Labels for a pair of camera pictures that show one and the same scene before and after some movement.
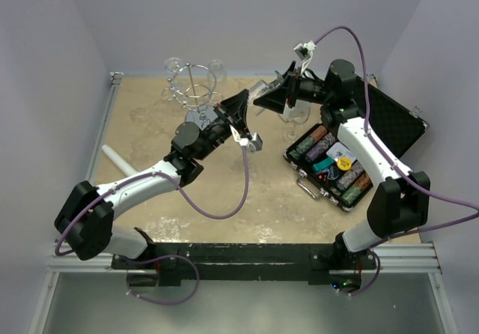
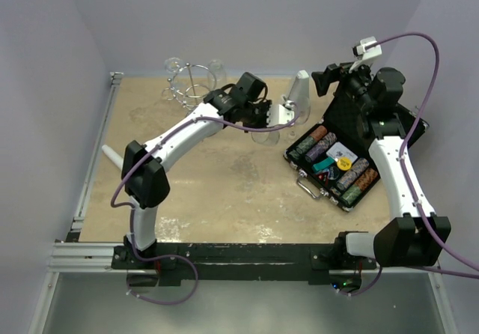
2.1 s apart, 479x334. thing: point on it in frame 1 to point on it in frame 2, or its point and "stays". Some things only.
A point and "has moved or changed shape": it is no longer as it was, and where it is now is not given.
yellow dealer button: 344,163 stays
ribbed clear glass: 262,87 has moved or changed shape
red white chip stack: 318,133 stays
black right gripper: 275,100 to 335,73
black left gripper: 236,104 to 265,105
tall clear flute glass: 216,76 stays
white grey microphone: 118,161 stays
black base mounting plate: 246,262 stays
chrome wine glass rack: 194,87 stays
